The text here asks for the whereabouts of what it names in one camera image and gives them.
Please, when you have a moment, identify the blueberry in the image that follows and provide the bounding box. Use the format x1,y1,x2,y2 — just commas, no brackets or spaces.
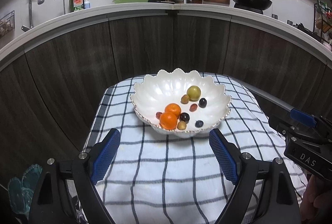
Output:
195,120,204,128

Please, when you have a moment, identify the small red cherry tomato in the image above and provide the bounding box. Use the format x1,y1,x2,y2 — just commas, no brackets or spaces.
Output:
155,112,162,119

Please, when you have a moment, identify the red oblong cherry tomato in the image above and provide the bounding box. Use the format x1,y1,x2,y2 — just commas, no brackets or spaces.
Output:
189,103,198,112

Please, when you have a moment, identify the brown longan fruit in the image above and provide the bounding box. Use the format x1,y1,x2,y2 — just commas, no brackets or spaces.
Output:
181,94,190,104
177,121,187,130

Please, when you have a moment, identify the white kitchen countertop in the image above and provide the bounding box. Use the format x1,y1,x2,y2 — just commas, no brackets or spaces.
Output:
1,3,331,69

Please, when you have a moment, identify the chrome kitchen faucet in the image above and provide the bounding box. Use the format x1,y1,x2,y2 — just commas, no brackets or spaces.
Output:
21,0,45,33

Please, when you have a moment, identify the person's hand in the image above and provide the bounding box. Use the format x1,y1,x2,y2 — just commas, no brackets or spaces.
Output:
299,175,331,223

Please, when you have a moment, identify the blue white checkered cloth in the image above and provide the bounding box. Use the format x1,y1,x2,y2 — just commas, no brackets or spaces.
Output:
83,73,308,223

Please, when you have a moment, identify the teal glass dish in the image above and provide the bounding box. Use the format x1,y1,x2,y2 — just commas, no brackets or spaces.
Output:
8,164,42,219

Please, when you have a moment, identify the dark grape in bowl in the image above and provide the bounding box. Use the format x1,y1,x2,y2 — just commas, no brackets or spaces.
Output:
199,98,207,108

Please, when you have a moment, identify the orange mandarin near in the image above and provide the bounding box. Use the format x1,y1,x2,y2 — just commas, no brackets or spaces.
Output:
159,112,178,130

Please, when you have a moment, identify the orange mandarin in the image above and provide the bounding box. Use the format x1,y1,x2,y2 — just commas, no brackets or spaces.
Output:
164,103,182,118
159,112,178,130

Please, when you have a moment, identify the green round plum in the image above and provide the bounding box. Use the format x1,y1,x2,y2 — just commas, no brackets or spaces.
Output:
187,85,201,102

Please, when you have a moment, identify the orange mandarin far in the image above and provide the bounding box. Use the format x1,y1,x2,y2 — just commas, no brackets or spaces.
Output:
164,103,182,118

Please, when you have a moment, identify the white scalloped ceramic bowl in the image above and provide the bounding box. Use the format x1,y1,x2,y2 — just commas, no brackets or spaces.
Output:
130,68,232,139

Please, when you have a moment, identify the green dish soap bottle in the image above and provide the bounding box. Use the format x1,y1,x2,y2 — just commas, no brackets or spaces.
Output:
69,0,84,12

